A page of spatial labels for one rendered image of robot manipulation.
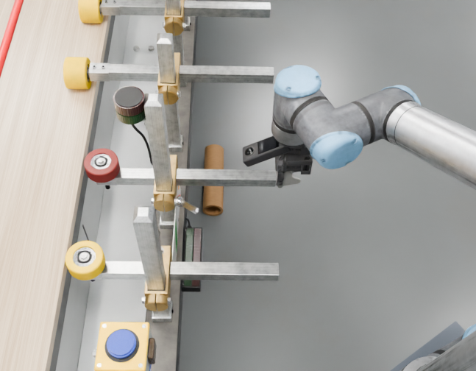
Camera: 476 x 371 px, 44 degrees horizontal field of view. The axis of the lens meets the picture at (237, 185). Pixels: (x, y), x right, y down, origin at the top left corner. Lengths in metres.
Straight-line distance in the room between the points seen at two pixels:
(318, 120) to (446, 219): 1.48
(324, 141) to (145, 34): 1.16
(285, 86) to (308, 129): 0.10
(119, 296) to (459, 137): 0.92
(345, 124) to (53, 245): 0.66
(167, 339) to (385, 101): 0.72
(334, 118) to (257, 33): 1.97
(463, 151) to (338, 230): 1.41
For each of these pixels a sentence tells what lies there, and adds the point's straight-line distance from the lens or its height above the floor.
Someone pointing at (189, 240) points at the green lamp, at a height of 0.70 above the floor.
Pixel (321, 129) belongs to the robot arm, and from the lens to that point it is 1.13.
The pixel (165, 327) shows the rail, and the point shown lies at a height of 0.70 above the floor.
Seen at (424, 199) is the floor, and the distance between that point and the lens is 2.57.
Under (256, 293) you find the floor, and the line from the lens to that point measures 2.23.
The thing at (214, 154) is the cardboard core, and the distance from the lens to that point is 2.46.
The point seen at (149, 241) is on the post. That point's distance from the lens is 1.10.
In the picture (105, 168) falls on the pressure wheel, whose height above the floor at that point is 0.91.
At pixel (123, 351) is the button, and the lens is 0.86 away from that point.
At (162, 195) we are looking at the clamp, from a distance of 1.40.
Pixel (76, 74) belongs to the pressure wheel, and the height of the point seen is 0.97.
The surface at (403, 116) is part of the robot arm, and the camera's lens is 1.14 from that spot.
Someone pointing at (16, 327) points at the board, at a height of 0.90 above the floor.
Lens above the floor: 2.04
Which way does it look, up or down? 56 degrees down
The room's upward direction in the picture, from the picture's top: 3 degrees clockwise
